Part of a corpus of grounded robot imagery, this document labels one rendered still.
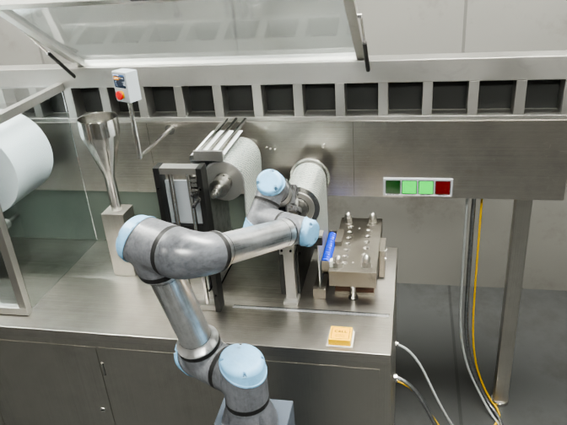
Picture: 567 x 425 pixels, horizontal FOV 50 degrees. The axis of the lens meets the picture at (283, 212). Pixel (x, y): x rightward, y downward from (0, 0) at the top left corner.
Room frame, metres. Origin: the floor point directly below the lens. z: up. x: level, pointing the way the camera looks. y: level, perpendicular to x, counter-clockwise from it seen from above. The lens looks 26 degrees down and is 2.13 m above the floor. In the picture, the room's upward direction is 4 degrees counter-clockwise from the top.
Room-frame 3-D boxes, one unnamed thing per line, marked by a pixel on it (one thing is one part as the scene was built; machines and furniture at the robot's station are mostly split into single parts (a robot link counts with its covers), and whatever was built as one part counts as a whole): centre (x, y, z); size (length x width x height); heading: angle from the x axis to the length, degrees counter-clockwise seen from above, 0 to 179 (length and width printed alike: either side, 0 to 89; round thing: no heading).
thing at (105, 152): (2.08, 0.63, 1.19); 0.14 x 0.14 x 0.57
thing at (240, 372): (1.22, 0.14, 1.07); 0.13 x 0.12 x 0.14; 51
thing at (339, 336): (1.54, -0.15, 0.91); 0.07 x 0.07 x 0.02; 77
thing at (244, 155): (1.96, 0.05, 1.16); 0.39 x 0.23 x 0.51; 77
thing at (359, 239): (1.92, -0.26, 1.00); 0.40 x 0.16 x 0.06; 167
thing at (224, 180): (1.84, 0.20, 1.34); 0.06 x 0.06 x 0.06; 77
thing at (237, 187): (1.99, 0.16, 1.34); 0.25 x 0.14 x 0.14; 167
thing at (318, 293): (1.91, -0.14, 0.92); 0.28 x 0.04 x 0.04; 167
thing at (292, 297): (1.78, -0.01, 1.05); 0.06 x 0.05 x 0.31; 167
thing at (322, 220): (1.91, -0.14, 1.11); 0.23 x 0.01 x 0.18; 167
